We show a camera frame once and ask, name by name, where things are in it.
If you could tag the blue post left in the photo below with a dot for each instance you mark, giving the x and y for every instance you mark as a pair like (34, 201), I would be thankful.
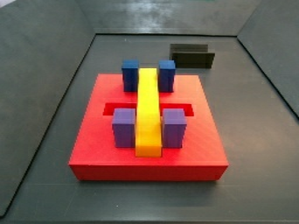
(130, 69)

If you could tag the red base board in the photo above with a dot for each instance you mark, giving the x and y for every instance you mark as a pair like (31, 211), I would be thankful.
(98, 160)

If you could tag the blue post right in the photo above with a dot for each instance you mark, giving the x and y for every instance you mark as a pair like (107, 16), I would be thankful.
(166, 76)

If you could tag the black angle fixture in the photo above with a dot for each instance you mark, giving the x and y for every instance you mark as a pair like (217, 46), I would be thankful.
(191, 55)

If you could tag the purple post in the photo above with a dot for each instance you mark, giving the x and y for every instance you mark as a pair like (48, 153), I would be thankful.
(123, 127)
(174, 127)

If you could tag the yellow arched bar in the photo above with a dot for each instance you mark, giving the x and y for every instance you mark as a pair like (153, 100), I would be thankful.
(149, 122)

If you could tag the purple post right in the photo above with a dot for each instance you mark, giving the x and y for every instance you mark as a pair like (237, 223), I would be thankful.
(123, 127)

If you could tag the purple post left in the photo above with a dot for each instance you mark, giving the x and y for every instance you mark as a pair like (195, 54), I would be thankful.
(174, 127)

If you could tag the blue post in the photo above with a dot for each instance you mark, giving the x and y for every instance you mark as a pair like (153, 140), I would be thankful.
(166, 76)
(130, 69)

